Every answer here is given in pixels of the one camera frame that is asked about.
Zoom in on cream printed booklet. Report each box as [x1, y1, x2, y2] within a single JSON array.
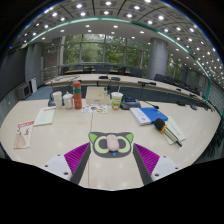
[[32, 106, 57, 127]]

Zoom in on ceiling lights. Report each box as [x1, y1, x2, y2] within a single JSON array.
[[14, 0, 224, 80]]

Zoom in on white lidded mug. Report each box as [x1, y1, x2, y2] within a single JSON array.
[[62, 91, 75, 110]]

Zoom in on pink computer mouse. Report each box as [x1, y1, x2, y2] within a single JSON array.
[[105, 133, 120, 152]]

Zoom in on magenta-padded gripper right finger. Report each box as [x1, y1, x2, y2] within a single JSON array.
[[131, 142, 183, 186]]

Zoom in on black handheld microphone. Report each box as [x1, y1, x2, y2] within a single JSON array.
[[153, 117, 184, 148]]

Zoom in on cat-face mouse pad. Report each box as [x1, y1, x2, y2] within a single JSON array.
[[87, 131, 135, 159]]

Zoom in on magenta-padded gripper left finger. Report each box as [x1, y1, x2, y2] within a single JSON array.
[[43, 142, 93, 186]]

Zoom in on blue and white book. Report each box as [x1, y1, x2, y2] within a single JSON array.
[[129, 106, 169, 127]]

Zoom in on white paper sheet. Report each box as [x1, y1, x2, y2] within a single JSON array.
[[164, 115, 187, 146]]

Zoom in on red drink bottle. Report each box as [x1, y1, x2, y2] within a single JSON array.
[[72, 80, 84, 111]]

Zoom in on colourful sticker sheet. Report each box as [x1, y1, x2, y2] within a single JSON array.
[[80, 103, 109, 115]]

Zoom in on dark desk conference unit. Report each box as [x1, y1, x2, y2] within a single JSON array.
[[47, 91, 65, 108], [119, 97, 142, 111]]

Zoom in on red and white leaflet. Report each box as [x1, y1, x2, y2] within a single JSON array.
[[13, 119, 36, 150]]

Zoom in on green printed paper cup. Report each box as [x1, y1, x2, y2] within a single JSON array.
[[110, 91, 124, 111]]

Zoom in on beige cardboard box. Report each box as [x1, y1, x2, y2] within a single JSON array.
[[85, 85, 112, 106]]

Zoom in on dark office chairs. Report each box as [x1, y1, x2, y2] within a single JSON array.
[[59, 64, 209, 101]]

